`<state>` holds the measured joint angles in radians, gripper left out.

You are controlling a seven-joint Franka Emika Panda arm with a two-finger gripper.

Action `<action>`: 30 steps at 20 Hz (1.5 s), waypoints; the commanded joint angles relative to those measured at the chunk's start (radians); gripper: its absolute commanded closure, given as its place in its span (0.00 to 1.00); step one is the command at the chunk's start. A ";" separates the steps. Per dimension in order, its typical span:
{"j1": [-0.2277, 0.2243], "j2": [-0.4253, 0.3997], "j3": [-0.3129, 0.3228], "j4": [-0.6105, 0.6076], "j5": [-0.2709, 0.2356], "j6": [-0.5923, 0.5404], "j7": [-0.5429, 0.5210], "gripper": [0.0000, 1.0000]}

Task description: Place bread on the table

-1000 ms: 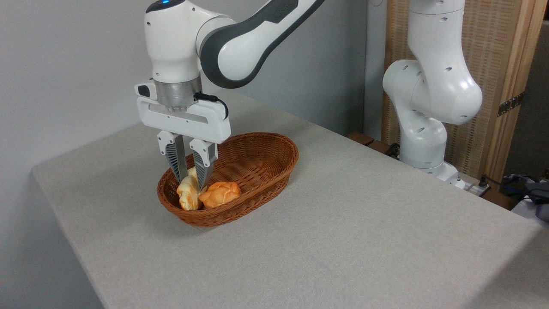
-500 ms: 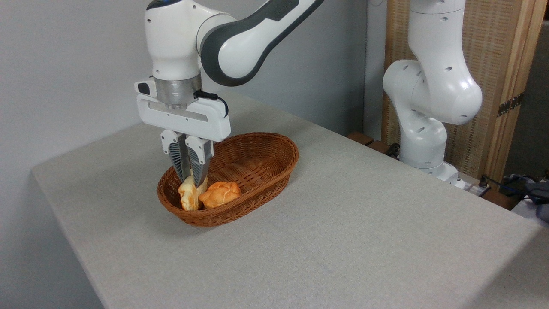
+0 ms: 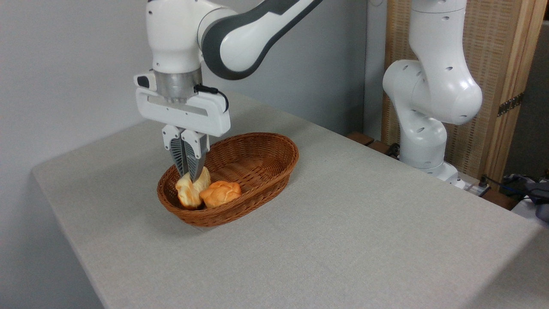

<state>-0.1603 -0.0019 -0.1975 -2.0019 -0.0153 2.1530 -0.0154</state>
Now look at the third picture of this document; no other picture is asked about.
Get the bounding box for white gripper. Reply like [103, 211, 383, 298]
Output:
[133, 71, 232, 183]

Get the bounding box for pale yellow bread roll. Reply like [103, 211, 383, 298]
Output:
[175, 167, 211, 210]

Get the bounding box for orange bread roll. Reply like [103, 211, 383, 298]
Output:
[199, 181, 242, 209]

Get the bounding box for brown wicker basket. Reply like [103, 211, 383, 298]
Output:
[157, 132, 300, 227]

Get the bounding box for brown wooden base board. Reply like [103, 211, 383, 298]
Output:
[347, 132, 520, 211]

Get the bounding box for grey tablecloth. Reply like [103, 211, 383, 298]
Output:
[31, 92, 543, 309]

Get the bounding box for metal screen hinge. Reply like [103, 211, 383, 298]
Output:
[497, 92, 525, 118]

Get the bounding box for wooden folding screen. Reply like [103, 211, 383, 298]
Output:
[381, 0, 549, 182]

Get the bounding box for grey bundled object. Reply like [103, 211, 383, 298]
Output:
[527, 180, 549, 224]

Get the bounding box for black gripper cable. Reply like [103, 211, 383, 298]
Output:
[194, 84, 230, 113]

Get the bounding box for black and blue cables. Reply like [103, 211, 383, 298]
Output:
[484, 171, 549, 202]

